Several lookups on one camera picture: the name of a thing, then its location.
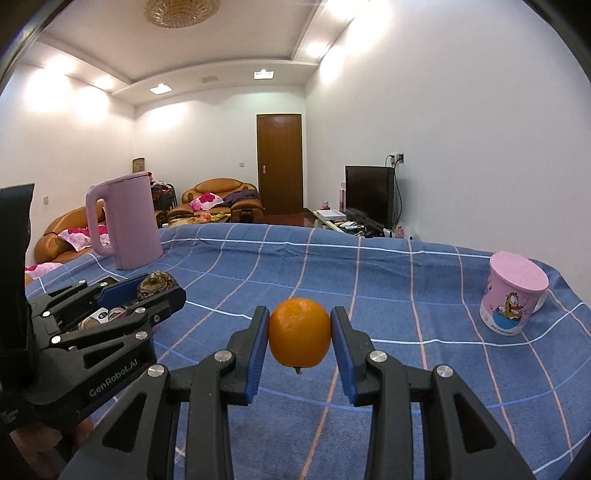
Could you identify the pink floral pillow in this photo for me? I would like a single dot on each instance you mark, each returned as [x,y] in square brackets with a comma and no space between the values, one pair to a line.
[207,201]
[76,235]

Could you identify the wall power socket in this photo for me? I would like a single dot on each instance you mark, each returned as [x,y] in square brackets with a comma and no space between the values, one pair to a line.
[397,158]

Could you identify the pink electric kettle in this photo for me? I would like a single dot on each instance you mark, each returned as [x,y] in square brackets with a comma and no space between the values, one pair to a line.
[129,221]

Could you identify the white flat box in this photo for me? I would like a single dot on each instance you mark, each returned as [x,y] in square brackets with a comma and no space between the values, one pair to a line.
[328,213]

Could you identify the recessed ceiling light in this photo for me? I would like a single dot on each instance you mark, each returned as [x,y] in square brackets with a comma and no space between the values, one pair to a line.
[263,74]
[159,87]

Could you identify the brown patterned vase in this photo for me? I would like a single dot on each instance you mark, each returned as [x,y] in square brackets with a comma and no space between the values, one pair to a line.
[139,165]

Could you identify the dark chair with clothes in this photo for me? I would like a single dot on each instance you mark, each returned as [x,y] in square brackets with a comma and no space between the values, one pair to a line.
[164,196]

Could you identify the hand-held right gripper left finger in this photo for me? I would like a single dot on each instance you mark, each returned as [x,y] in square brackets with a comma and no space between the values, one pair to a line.
[256,360]

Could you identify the low television stand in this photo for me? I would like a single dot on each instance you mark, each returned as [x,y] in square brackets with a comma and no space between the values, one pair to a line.
[341,225]

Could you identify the brown wooden door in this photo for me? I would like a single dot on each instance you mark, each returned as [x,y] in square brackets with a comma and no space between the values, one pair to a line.
[279,161]

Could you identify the white paper packet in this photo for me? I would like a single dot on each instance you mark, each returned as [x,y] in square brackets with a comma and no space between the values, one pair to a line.
[101,315]

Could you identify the brown leather sofa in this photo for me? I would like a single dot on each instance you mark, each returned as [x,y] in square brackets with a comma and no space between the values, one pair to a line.
[51,244]

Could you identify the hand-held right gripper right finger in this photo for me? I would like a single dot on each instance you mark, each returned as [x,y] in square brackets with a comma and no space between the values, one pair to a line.
[344,360]

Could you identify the round ornate ceiling lamp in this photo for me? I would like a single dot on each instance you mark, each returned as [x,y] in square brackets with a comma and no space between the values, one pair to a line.
[180,11]

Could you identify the dark brown mangosteen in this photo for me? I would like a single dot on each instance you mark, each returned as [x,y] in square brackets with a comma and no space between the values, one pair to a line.
[154,284]

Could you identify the orange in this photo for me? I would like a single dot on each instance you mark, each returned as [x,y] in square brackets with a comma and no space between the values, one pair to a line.
[300,339]

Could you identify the pink flower ornament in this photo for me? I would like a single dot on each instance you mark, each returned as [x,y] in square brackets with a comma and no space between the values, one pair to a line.
[399,230]

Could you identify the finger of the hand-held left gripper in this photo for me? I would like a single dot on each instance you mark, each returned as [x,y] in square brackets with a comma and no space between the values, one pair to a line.
[117,288]
[166,300]

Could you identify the pink floral cushion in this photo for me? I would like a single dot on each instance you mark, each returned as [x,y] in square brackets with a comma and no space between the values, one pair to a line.
[39,268]

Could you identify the person's left hand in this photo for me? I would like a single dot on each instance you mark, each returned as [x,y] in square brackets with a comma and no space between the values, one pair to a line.
[46,443]

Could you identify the purple blanket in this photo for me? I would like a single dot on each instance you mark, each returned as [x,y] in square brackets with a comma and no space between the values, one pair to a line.
[240,197]

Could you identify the brown leather armchair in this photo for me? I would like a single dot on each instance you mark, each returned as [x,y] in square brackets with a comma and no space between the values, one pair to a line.
[207,187]

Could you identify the ceiling air vent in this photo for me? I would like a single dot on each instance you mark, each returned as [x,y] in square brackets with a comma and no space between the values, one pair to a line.
[208,79]

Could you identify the pink cartoon cup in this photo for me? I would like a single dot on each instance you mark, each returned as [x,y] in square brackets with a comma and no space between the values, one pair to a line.
[508,295]

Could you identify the black television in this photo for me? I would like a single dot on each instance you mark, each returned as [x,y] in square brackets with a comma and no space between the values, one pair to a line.
[369,194]

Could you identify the blue checked tablecloth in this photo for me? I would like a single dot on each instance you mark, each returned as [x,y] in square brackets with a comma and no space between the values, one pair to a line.
[369,277]

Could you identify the coffee table with food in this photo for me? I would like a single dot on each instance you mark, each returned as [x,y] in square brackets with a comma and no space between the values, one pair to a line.
[210,217]

